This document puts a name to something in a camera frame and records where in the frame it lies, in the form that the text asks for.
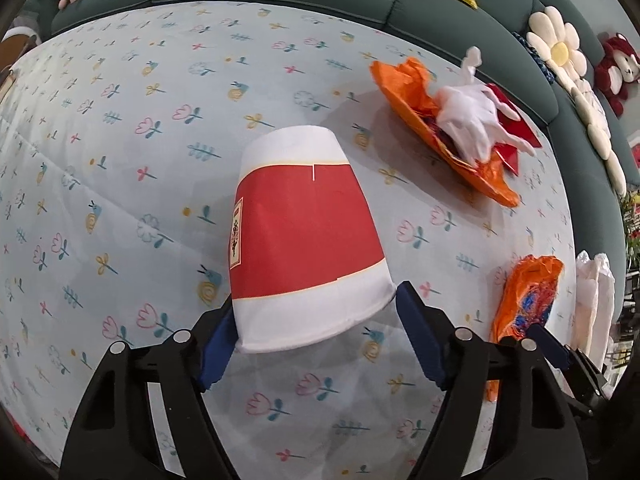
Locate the red and white paper cup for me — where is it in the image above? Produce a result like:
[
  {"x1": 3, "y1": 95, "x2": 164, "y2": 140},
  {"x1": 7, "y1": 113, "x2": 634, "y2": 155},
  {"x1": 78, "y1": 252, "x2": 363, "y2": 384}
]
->
[{"x1": 231, "y1": 125, "x2": 396, "y2": 354}]

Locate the floral printed tablecloth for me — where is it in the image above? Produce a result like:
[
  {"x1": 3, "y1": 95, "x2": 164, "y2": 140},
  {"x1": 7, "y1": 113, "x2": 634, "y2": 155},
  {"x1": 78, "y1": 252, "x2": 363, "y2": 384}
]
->
[{"x1": 0, "y1": 1, "x2": 581, "y2": 480}]

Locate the round cream flower cushion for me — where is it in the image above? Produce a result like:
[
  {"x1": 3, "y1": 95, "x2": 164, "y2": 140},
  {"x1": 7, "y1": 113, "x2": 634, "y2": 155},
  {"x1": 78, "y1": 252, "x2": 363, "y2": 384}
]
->
[{"x1": 526, "y1": 6, "x2": 588, "y2": 81}]

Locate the orange bag with blue print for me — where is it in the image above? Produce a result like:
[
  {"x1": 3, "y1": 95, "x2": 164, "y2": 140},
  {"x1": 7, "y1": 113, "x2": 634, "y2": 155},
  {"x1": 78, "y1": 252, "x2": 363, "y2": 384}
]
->
[{"x1": 487, "y1": 255, "x2": 565, "y2": 403}]

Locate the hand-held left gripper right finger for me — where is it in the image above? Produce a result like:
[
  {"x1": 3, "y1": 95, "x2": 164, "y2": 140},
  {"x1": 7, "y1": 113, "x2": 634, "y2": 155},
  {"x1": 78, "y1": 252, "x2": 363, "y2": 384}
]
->
[{"x1": 395, "y1": 281, "x2": 588, "y2": 480}]

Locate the red and white plush toy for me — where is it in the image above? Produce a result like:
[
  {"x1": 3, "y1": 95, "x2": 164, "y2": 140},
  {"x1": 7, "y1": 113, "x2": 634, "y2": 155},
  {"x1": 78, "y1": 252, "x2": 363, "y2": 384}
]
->
[{"x1": 594, "y1": 32, "x2": 640, "y2": 118}]

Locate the white glove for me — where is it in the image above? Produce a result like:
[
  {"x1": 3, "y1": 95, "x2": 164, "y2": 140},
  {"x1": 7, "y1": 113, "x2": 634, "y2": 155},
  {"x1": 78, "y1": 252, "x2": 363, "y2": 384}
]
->
[{"x1": 432, "y1": 46, "x2": 538, "y2": 168}]

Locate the red paper packet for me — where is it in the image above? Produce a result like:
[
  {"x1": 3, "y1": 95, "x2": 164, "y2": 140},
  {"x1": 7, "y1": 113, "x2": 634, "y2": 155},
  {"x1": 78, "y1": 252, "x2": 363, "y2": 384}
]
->
[{"x1": 482, "y1": 82, "x2": 543, "y2": 176}]

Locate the long cream flower cushion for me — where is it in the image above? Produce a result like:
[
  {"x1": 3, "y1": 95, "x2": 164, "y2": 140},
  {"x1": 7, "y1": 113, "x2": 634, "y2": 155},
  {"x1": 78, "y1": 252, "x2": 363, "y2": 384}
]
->
[{"x1": 570, "y1": 77, "x2": 628, "y2": 196}]

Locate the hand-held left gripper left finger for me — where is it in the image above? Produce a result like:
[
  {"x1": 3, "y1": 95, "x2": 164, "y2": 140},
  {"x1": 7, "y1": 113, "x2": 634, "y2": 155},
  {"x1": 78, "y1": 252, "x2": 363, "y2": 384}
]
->
[{"x1": 59, "y1": 295, "x2": 236, "y2": 480}]

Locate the blue knitted cloth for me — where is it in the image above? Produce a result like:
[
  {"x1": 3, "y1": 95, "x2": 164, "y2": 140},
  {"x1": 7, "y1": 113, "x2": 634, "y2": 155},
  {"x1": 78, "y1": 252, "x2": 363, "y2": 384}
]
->
[{"x1": 512, "y1": 30, "x2": 556, "y2": 86}]

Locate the green potted plant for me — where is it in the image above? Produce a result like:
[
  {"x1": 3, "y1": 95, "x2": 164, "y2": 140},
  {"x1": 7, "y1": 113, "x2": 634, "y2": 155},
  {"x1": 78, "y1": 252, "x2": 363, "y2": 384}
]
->
[{"x1": 620, "y1": 190, "x2": 640, "y2": 261}]

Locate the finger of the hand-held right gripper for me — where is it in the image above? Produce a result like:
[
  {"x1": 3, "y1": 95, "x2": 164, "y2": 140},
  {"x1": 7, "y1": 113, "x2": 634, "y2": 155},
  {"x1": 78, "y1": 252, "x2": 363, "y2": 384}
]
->
[
  {"x1": 527, "y1": 324, "x2": 573, "y2": 372},
  {"x1": 562, "y1": 345, "x2": 608, "y2": 404}
]

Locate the crumpled orange plastic bag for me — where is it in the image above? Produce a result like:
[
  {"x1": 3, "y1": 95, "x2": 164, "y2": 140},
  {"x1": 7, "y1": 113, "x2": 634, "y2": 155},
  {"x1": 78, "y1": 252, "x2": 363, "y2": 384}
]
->
[{"x1": 370, "y1": 57, "x2": 521, "y2": 208}]

